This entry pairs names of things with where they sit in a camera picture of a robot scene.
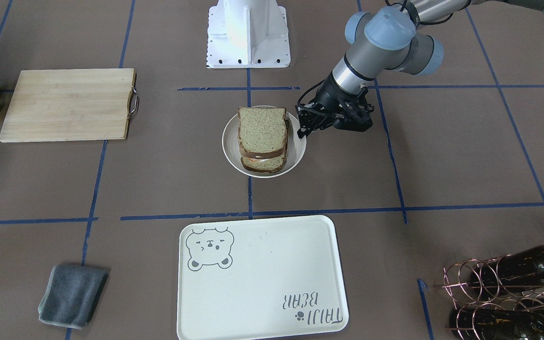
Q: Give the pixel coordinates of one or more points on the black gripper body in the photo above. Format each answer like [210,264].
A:
[329,96]

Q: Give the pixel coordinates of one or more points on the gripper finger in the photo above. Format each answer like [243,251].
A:
[304,131]

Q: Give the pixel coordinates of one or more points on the bread slice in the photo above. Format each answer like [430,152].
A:
[263,132]
[266,167]

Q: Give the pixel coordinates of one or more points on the white round plate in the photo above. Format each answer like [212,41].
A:
[295,152]

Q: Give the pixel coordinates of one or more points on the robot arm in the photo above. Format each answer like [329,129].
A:
[386,40]

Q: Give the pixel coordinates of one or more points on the cream bear serving tray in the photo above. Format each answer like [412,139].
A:
[259,279]

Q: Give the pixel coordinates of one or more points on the bread slice under egg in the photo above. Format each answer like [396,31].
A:
[266,167]

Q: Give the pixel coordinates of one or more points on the fried egg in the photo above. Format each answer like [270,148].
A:
[257,160]

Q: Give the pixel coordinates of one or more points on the wooden cutting board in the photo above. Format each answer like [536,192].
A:
[54,105]

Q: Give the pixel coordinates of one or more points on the front dark wine bottle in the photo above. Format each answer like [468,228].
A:
[478,323]

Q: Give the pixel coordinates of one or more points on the dark wine bottle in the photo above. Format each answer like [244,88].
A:
[509,275]
[478,323]

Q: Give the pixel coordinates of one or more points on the middle dark wine bottle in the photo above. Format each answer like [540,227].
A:
[509,275]

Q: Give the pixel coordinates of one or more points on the grey folded cloth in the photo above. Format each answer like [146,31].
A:
[72,295]

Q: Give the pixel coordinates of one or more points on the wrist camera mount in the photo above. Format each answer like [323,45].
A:
[354,116]

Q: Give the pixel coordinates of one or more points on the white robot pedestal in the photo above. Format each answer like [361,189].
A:
[247,34]

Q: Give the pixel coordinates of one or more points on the copper wire bottle rack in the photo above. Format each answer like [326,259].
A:
[455,285]

